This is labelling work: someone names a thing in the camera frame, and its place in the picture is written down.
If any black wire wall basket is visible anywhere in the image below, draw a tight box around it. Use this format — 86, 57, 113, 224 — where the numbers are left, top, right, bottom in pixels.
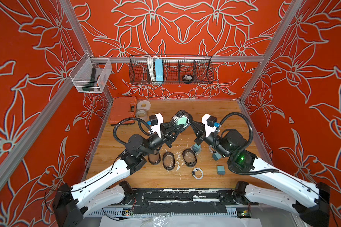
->
128, 54, 215, 85

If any clear acrylic wall box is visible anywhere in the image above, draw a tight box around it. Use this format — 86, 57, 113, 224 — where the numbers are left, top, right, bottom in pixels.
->
70, 54, 112, 94

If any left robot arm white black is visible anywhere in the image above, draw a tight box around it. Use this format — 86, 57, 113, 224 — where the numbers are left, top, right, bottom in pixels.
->
52, 117, 192, 227

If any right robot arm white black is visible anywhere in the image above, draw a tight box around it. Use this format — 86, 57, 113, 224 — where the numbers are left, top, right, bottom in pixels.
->
191, 120, 330, 227

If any white cable in basket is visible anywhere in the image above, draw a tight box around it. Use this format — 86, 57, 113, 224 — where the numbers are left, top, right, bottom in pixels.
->
146, 56, 157, 83

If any clear tape roll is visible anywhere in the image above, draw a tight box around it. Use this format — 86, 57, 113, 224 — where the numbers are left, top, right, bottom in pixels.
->
135, 109, 148, 121

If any teal charger on cable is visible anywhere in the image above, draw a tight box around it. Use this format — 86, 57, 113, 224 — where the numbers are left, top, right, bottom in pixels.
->
191, 143, 202, 154

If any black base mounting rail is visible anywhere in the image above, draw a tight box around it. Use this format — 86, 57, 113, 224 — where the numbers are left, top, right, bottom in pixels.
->
106, 188, 259, 215

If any white tape roll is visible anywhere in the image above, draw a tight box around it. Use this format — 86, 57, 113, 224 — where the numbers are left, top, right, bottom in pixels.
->
136, 100, 151, 111

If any teal charger near right arm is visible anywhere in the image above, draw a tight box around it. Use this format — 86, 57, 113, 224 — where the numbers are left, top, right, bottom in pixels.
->
212, 152, 222, 161

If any teal charger front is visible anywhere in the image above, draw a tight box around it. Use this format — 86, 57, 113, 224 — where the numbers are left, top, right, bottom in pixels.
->
217, 166, 226, 176

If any orange plastic tool case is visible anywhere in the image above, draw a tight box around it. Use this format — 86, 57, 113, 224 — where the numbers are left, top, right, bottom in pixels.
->
108, 96, 137, 125

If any white coiled cable front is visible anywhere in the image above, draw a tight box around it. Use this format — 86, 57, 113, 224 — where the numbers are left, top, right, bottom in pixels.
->
191, 167, 204, 180

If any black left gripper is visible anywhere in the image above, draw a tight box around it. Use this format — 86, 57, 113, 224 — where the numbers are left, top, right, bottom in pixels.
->
140, 120, 182, 159

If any light blue power bank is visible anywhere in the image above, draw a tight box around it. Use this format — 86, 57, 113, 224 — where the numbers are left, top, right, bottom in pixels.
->
154, 59, 164, 84

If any dark green flashlight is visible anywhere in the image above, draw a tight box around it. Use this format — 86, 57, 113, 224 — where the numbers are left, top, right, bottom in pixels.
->
82, 68, 97, 92

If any teal wall charger plug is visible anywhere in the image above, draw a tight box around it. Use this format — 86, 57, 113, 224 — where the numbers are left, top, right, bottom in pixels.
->
175, 116, 189, 128

